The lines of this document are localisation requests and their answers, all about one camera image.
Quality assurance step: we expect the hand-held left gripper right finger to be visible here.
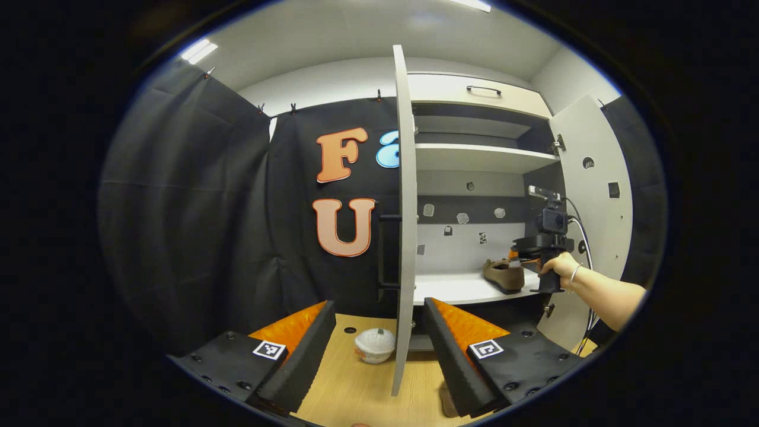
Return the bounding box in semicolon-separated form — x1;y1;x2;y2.
422;297;588;419

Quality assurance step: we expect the black backdrop cloth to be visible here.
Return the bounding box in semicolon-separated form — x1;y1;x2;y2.
587;95;668;348
98;59;410;356

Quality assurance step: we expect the gripper cable bundle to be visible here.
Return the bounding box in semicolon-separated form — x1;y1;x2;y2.
563;197;595;356

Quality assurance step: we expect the white cabinet drawer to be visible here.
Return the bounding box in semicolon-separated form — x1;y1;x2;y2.
408;72;553;119

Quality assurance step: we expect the black door handle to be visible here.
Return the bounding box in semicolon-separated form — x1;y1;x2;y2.
378;213;404;291

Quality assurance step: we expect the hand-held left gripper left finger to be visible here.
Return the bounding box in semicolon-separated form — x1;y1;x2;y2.
168;299;337;416

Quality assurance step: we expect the white lidded bowl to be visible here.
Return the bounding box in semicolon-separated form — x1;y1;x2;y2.
354;327;396;364

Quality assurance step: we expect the white shoe cabinet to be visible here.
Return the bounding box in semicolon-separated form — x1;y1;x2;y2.
409;72;564;350

